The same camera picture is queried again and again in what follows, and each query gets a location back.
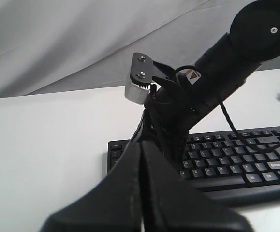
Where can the black acer keyboard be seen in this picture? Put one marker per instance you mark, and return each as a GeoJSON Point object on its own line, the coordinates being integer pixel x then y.
{"type": "Point", "coordinates": [229, 170]}

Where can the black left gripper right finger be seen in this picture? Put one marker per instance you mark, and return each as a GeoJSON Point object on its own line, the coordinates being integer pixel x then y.
{"type": "Point", "coordinates": [172, 204]}

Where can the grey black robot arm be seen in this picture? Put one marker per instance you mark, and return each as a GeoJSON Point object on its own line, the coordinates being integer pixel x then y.
{"type": "Point", "coordinates": [144, 191]}

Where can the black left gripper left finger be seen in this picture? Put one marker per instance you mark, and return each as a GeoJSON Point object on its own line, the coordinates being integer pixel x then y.
{"type": "Point", "coordinates": [114, 205]}

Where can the grey backdrop cloth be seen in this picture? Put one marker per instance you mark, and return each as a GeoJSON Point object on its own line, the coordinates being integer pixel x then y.
{"type": "Point", "coordinates": [51, 46]}

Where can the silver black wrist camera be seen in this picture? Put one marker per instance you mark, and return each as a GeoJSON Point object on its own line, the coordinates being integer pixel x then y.
{"type": "Point", "coordinates": [144, 72]}

